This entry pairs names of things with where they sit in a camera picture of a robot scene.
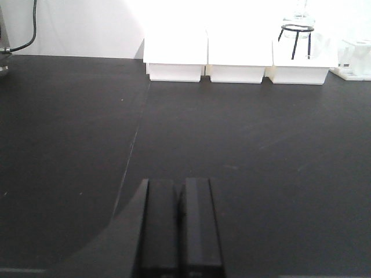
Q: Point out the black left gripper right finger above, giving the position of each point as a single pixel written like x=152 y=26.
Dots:
x=199 y=246

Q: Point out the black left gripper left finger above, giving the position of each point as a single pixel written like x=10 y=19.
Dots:
x=158 y=251

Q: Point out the white left storage box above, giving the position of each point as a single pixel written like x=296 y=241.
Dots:
x=175 y=54

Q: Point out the white storage box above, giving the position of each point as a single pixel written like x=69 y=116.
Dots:
x=302 y=71
x=175 y=54
x=235 y=56

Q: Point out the white middle storage box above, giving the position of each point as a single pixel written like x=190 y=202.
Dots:
x=235 y=56

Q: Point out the white right storage box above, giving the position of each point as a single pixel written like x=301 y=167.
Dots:
x=302 y=71

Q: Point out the glass flask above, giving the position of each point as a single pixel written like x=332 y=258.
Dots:
x=299 y=16

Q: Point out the white test tube rack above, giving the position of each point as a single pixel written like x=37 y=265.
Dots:
x=354 y=60

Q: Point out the metal fixture at left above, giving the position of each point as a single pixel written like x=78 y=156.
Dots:
x=5 y=48

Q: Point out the black wire tripod stand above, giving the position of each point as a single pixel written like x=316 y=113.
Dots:
x=298 y=29

